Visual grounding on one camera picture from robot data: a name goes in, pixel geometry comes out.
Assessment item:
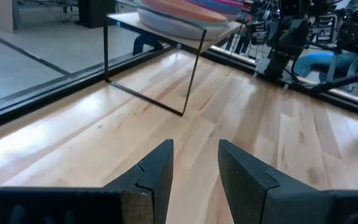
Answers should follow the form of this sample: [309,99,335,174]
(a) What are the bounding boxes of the person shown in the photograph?
[292,0,358,80]

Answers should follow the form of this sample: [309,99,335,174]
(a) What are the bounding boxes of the small off-white plate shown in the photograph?
[137,7,229,42]

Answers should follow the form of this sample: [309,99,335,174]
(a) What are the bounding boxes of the wooden shelf with black frame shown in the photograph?
[103,0,244,118]

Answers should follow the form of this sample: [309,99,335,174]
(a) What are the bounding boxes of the blue plate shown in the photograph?
[191,1,244,16]

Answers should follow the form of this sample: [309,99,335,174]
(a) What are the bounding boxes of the black aluminium table frame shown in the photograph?
[0,46,358,134]

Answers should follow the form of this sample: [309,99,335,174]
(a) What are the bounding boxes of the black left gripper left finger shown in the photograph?
[0,139,174,224]

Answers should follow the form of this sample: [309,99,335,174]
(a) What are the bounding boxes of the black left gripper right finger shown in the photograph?
[218,139,358,224]

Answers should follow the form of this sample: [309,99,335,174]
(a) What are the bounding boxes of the terracotta plate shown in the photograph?
[139,0,229,27]

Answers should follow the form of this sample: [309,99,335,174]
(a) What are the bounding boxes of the pink plate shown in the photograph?
[211,0,245,9]

